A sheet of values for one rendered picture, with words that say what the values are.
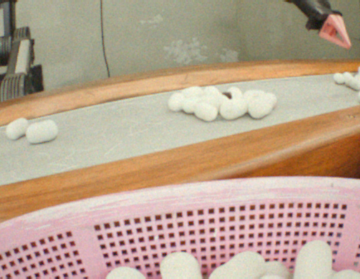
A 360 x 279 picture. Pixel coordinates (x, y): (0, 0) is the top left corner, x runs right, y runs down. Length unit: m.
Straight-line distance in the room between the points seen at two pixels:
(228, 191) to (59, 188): 0.08
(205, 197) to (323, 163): 0.11
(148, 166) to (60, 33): 2.25
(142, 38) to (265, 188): 2.46
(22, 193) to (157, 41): 2.49
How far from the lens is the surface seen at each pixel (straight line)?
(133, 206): 0.16
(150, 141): 0.32
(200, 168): 0.19
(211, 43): 2.88
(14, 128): 0.40
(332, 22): 0.77
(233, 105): 0.37
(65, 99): 0.53
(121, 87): 0.54
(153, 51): 2.63
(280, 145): 0.22
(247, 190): 0.16
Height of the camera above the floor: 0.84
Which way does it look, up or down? 17 degrees down
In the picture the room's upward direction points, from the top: 4 degrees counter-clockwise
